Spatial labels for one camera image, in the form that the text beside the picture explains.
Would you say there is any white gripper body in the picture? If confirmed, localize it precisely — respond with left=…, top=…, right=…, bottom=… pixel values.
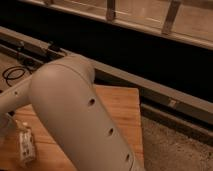
left=0, top=113, right=16, bottom=139

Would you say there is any small white labelled bottle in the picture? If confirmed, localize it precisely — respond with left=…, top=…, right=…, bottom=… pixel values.
left=19, top=122, right=36, bottom=165

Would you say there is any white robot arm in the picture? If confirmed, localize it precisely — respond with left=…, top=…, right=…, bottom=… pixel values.
left=0, top=56, right=145, bottom=171

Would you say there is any black coiled cable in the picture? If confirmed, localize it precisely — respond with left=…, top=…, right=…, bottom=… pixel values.
left=2, top=65, right=34, bottom=88

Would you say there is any metal floor rail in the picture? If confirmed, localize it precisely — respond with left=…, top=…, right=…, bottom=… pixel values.
left=0, top=26, right=213, bottom=146

